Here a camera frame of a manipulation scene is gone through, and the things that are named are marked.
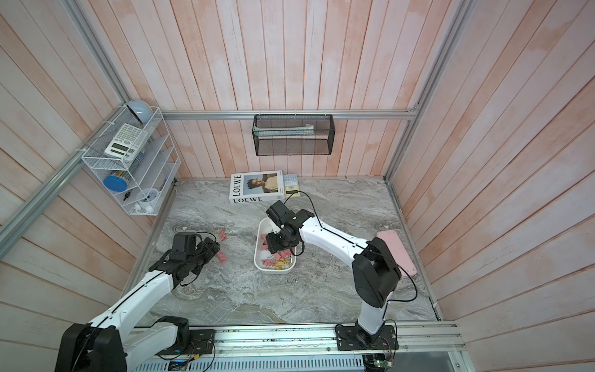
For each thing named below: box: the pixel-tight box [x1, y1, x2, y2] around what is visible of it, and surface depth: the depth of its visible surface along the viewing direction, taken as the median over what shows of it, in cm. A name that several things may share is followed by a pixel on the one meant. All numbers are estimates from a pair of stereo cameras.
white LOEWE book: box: [228, 169, 286, 204], surface depth 113 cm
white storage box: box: [254, 217, 297, 274], surface depth 90 cm
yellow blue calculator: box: [282, 173, 301, 198], surface depth 117 cm
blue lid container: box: [103, 175, 128, 193], surface depth 78 cm
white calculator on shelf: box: [103, 123, 148, 162], surface depth 78 cm
